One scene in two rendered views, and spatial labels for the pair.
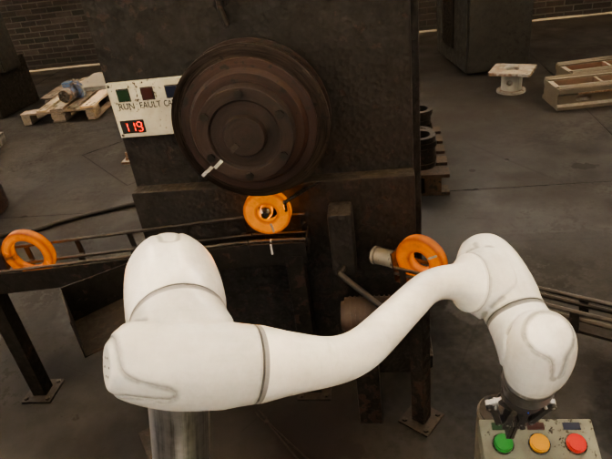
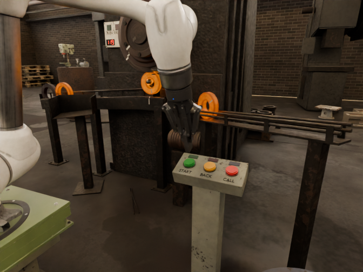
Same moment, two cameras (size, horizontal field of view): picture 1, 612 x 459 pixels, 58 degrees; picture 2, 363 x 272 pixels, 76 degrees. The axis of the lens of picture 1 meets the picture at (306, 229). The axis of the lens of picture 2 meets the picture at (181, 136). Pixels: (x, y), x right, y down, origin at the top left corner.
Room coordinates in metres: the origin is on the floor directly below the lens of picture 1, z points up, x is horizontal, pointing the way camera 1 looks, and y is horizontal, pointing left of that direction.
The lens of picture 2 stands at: (0.04, -0.54, 0.94)
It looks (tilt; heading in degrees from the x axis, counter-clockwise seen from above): 17 degrees down; 15
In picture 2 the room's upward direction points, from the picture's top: straight up
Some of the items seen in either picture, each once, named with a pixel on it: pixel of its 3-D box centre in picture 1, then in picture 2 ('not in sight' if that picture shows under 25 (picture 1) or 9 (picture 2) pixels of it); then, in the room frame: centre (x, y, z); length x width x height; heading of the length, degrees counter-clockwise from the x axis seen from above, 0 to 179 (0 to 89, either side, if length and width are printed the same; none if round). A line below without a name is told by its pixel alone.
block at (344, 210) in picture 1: (342, 238); not in sight; (1.57, -0.12, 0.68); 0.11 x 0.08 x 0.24; 171
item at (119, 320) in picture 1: (139, 372); (80, 144); (1.41, 0.62, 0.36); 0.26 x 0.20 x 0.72; 116
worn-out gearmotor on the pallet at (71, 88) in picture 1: (75, 88); not in sight; (5.89, 2.19, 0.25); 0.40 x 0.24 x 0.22; 171
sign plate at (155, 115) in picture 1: (152, 107); (118, 34); (1.76, 0.43, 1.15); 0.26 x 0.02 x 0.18; 81
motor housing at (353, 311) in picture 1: (378, 360); (186, 169); (1.41, -0.19, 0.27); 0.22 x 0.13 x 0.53; 81
